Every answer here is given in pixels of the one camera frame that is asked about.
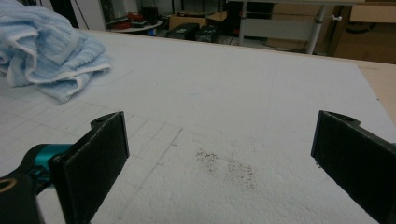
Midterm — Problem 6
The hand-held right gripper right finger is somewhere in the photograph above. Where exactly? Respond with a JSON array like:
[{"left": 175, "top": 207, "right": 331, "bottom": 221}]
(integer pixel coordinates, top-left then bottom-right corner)
[{"left": 310, "top": 109, "right": 396, "bottom": 224}]

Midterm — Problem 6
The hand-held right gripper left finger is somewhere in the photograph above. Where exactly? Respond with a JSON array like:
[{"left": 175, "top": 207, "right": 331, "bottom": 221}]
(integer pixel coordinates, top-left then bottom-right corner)
[{"left": 49, "top": 110, "right": 131, "bottom": 224}]

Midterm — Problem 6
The light blue towel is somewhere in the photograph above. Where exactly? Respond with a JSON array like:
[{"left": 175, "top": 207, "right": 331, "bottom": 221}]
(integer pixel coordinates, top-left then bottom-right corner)
[{"left": 0, "top": 0, "right": 112, "bottom": 105}]

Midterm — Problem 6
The white desk leg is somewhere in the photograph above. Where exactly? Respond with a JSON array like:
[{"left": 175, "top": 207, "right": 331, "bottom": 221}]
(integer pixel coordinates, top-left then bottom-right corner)
[
  {"left": 238, "top": 1, "right": 248, "bottom": 47},
  {"left": 305, "top": 5, "right": 329, "bottom": 56}
]

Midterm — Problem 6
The round white table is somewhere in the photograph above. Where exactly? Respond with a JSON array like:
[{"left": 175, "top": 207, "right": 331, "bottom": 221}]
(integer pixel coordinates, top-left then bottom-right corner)
[{"left": 106, "top": 20, "right": 163, "bottom": 34}]

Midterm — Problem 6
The white foam mat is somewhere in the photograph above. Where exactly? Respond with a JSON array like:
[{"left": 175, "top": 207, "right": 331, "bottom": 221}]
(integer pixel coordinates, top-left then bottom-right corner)
[{"left": 0, "top": 29, "right": 396, "bottom": 224}]

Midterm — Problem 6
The black computer tower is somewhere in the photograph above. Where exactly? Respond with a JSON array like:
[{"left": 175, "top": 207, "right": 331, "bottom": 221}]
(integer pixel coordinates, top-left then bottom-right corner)
[
  {"left": 165, "top": 22, "right": 201, "bottom": 41},
  {"left": 195, "top": 25, "right": 219, "bottom": 44}
]

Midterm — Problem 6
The small cardboard box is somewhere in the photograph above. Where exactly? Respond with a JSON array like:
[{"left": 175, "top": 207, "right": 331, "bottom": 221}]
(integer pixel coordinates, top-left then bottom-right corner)
[{"left": 168, "top": 11, "right": 229, "bottom": 31}]

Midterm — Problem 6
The red cable coil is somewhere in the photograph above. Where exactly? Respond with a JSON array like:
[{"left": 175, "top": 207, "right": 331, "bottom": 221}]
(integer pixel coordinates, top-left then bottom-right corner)
[{"left": 116, "top": 11, "right": 145, "bottom": 31}]

